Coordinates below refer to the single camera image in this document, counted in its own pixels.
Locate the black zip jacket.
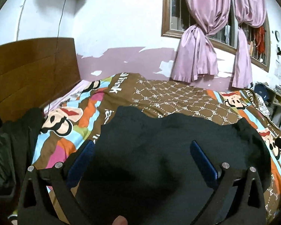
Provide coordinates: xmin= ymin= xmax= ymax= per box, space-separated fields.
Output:
xmin=76 ymin=106 xmax=271 ymax=224

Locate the dark clothes pile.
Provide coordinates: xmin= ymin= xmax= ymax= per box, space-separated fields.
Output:
xmin=0 ymin=99 xmax=45 ymax=204

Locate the person's fingertip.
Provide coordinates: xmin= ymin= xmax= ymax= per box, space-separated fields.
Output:
xmin=112 ymin=216 xmax=128 ymax=225

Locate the crumpled patterned fabric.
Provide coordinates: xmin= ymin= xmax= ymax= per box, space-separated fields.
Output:
xmin=255 ymin=93 xmax=270 ymax=117

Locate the wooden shelf desk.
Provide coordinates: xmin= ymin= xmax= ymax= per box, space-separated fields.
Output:
xmin=257 ymin=83 xmax=281 ymax=127

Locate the brown cartoon monkey bedspread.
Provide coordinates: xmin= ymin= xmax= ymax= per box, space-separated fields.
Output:
xmin=31 ymin=73 xmax=281 ymax=224

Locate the blue bag on desk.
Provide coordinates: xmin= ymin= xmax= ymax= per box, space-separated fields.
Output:
xmin=254 ymin=83 xmax=270 ymax=102

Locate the wooden headboard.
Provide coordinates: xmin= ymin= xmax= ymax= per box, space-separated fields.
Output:
xmin=0 ymin=38 xmax=81 ymax=122

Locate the red hanging garment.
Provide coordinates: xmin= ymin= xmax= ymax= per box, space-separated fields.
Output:
xmin=254 ymin=25 xmax=265 ymax=54

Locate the right pink curtain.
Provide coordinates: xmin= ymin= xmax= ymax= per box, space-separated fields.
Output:
xmin=232 ymin=0 xmax=267 ymax=88

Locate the pink curtain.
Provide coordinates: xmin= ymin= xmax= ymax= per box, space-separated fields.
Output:
xmin=171 ymin=0 xmax=231 ymax=83
xmin=232 ymin=0 xmax=267 ymax=88

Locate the left pink curtain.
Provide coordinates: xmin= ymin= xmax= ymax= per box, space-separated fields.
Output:
xmin=171 ymin=0 xmax=231 ymax=83

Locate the wooden framed window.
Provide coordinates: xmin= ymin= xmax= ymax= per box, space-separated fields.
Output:
xmin=161 ymin=0 xmax=271 ymax=73

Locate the round wall clock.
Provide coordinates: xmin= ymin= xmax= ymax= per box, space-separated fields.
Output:
xmin=275 ymin=31 xmax=281 ymax=42

